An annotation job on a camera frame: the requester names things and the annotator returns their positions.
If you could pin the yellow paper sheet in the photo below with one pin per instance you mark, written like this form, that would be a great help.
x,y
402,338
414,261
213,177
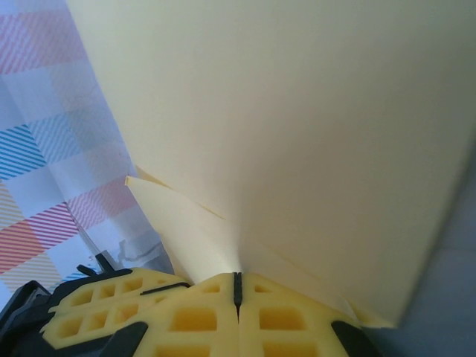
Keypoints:
x,y
297,111

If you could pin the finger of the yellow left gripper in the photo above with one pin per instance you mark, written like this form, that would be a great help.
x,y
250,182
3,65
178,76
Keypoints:
x,y
111,286
93,320

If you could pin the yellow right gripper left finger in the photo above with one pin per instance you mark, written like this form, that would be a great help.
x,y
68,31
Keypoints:
x,y
193,320

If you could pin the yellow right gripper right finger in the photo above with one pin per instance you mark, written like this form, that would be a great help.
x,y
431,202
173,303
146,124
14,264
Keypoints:
x,y
282,320

